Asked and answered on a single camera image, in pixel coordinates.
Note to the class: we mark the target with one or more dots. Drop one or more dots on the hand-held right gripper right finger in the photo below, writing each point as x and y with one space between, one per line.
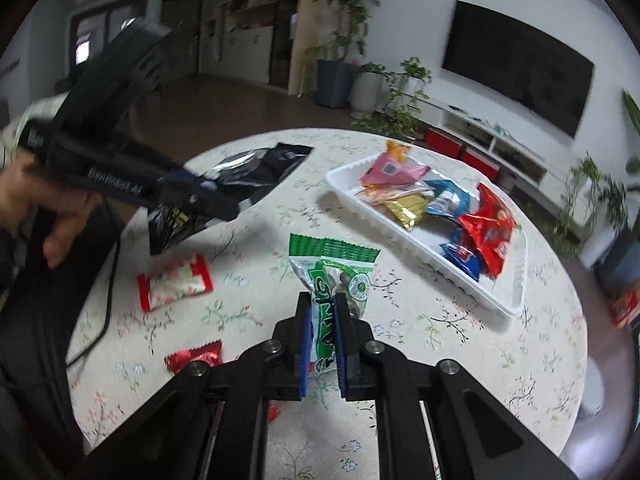
342 345

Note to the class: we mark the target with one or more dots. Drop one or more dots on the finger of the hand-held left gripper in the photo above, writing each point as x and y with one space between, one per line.
200 202
187 176

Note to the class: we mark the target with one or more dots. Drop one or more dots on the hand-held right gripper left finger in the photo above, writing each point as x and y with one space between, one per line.
303 345

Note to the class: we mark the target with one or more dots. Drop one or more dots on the black snack bag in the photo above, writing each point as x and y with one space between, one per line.
260 165

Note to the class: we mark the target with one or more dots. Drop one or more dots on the red and white snack packet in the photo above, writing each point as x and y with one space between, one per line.
175 282

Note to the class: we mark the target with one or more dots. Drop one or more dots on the green snack packet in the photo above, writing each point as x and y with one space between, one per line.
345 255

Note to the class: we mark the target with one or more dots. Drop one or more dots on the red foil snack packet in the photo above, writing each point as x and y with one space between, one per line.
197 352

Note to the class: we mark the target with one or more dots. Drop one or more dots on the blue roll cake packet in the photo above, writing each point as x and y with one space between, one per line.
457 255

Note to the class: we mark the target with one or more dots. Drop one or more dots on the gold snack packet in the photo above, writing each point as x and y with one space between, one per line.
407 210

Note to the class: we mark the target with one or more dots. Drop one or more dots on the pale orange snack packet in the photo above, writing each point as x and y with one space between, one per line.
385 193

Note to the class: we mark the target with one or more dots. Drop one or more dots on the white plastic tray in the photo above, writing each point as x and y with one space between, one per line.
505 285

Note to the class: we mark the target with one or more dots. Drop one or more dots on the light blue snack packet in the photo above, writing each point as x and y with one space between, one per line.
447 200

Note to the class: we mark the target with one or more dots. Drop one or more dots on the pink snack packet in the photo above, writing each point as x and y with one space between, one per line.
392 170

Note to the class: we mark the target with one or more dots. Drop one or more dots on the red chocolate peanut bag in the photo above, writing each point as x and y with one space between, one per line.
487 230

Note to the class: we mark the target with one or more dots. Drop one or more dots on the person's left hand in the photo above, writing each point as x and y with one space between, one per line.
35 200

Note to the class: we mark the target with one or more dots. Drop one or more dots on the tall plant in blue-grey pot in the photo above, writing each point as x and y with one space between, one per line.
332 82

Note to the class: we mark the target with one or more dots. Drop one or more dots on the plant in white ribbed pot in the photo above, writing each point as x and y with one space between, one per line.
367 92

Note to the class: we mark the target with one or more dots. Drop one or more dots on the red storage bin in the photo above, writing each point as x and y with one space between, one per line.
442 142
480 162

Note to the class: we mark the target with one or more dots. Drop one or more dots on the trailing green plant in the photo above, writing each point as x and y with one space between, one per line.
405 105

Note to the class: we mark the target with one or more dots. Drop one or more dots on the white round stool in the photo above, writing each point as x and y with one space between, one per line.
592 385

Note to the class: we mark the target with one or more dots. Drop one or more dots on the white television cabinet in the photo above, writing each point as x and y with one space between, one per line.
525 155

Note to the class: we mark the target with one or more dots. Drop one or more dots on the red box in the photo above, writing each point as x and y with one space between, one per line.
627 310

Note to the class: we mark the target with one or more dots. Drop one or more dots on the tall plant in dark pot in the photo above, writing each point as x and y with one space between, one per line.
622 255

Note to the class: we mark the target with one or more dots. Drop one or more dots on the wall cabinets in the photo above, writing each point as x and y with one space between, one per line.
240 15

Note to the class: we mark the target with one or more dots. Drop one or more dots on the black wall television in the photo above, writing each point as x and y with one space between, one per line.
515 65

